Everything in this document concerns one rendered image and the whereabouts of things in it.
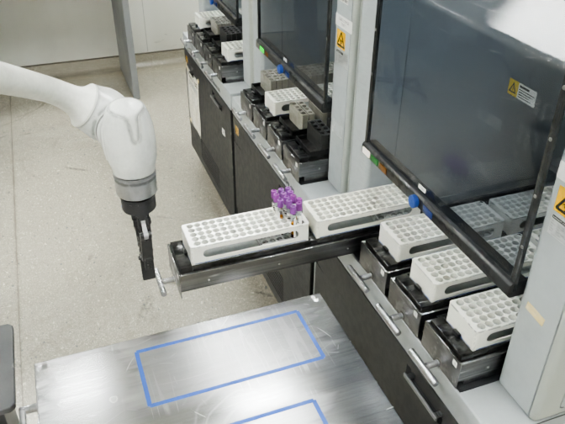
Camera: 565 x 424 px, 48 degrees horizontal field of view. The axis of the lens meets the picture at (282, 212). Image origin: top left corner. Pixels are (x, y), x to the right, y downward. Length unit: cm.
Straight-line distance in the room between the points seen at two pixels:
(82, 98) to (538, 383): 107
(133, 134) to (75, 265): 169
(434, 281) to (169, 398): 60
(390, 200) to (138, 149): 68
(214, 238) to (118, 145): 34
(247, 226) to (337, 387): 49
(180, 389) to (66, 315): 152
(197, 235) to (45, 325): 127
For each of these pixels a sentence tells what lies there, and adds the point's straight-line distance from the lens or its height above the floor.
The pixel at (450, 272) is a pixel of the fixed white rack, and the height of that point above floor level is 85.
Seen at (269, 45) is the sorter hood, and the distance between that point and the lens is 228.
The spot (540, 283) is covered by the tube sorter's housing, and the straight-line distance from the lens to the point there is 121.
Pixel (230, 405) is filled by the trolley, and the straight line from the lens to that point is 120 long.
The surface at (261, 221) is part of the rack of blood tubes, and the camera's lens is 156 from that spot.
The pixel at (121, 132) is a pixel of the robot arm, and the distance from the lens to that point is 131.
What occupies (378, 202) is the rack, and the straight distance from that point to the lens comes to 166.
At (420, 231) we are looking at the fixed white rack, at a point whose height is 86.
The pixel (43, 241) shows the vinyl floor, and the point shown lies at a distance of 314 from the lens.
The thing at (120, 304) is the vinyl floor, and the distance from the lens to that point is 269.
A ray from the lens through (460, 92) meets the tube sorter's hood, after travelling 128.
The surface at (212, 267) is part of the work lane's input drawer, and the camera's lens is 151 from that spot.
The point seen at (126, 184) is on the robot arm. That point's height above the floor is 105.
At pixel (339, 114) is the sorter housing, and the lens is 182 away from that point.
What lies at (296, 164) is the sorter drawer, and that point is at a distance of 194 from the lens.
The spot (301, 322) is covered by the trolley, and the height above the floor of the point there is 82.
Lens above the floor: 174
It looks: 33 degrees down
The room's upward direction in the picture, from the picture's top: straight up
